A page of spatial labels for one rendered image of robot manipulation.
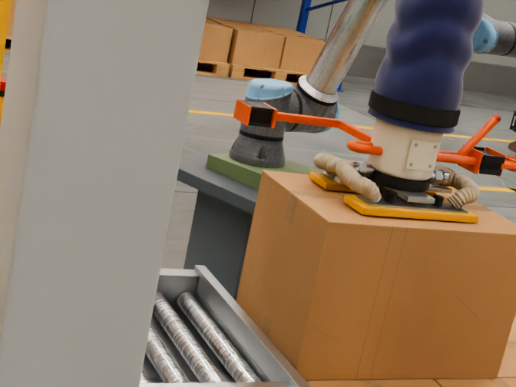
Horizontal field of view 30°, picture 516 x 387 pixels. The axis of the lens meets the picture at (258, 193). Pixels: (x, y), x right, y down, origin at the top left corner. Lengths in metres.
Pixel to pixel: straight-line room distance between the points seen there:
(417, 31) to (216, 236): 1.21
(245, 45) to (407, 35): 8.05
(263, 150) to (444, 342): 1.01
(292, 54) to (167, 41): 9.69
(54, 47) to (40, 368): 0.34
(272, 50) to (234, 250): 7.44
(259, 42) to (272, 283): 8.09
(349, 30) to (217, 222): 0.76
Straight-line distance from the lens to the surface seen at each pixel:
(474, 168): 2.56
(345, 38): 3.14
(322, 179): 2.45
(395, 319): 2.37
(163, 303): 2.58
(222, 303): 2.53
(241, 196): 2.96
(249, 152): 3.16
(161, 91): 0.97
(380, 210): 2.29
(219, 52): 10.23
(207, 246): 3.26
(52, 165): 0.97
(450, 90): 2.35
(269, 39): 10.47
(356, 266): 2.25
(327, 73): 3.20
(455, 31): 2.33
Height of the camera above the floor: 1.53
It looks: 15 degrees down
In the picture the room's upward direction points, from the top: 12 degrees clockwise
